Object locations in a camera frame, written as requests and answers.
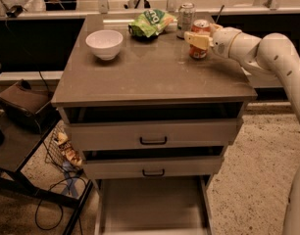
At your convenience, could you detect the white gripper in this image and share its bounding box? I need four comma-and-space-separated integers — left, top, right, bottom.
184, 23, 241, 59

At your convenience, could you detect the orange soda can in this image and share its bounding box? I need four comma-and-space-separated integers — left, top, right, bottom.
189, 19, 211, 60

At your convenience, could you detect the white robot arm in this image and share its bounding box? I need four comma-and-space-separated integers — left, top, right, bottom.
184, 23, 300, 235

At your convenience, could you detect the silver green soda can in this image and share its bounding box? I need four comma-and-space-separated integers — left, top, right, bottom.
176, 2, 195, 39

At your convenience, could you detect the grey drawer cabinet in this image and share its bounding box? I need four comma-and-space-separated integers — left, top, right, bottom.
51, 11, 258, 235

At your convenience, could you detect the open bottom drawer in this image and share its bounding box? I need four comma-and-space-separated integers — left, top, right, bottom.
94, 176, 214, 235

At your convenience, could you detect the green chip bag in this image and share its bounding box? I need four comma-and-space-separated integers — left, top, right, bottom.
128, 9, 175, 38

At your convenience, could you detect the white bowl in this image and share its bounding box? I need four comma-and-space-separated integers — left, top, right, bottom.
85, 29, 124, 61

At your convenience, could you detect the snack bag in basket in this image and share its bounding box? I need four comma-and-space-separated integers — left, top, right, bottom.
57, 132, 82, 167

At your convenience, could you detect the dark brown bag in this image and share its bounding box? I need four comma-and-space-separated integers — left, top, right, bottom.
0, 79, 55, 133

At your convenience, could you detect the black side table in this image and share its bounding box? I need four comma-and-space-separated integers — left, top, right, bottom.
0, 112, 93, 235

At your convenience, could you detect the top drawer with black handle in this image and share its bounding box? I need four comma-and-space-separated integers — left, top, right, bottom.
66, 118, 243, 151

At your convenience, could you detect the drawer with black handle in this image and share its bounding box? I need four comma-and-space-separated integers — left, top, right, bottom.
83, 156, 223, 179
66, 118, 243, 151

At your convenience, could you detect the middle drawer with black handle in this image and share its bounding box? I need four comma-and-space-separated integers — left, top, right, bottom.
83, 156, 223, 179

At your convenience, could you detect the wire basket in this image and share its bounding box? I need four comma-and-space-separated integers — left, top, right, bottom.
45, 126, 82, 172

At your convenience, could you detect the black floor cable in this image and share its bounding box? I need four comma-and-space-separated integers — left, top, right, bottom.
33, 176, 89, 232

